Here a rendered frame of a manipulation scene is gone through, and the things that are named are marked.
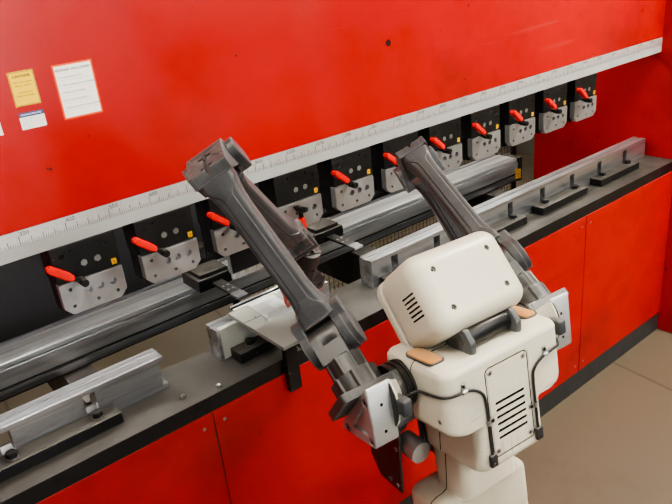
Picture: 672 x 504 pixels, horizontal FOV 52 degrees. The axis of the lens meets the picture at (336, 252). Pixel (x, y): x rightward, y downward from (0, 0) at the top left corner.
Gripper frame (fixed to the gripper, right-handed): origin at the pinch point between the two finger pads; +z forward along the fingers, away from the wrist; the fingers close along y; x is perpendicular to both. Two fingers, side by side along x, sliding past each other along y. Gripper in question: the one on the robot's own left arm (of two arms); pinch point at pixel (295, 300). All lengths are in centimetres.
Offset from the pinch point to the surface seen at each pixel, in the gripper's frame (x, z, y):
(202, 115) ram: -38, -34, 9
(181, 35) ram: -47, -50, 10
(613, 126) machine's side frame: -32, 27, -213
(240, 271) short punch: -19.6, 7.4, 3.7
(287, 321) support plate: 0.9, 7.0, 1.8
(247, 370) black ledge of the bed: 2.0, 20.7, 12.9
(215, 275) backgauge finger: -32.0, 22.8, 2.9
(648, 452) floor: 81, 77, -128
